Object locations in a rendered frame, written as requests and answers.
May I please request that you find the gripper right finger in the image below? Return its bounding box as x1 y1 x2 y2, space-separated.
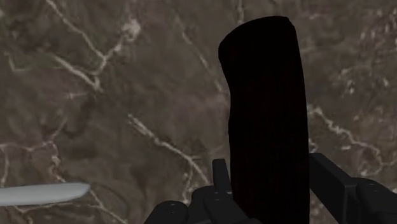
309 152 397 224

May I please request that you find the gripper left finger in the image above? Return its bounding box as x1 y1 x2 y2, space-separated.
144 158 262 224

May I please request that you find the black rounded long object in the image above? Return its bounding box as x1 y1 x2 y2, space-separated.
218 15 311 224

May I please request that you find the white flat blade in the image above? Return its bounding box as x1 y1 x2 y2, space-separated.
0 182 92 207

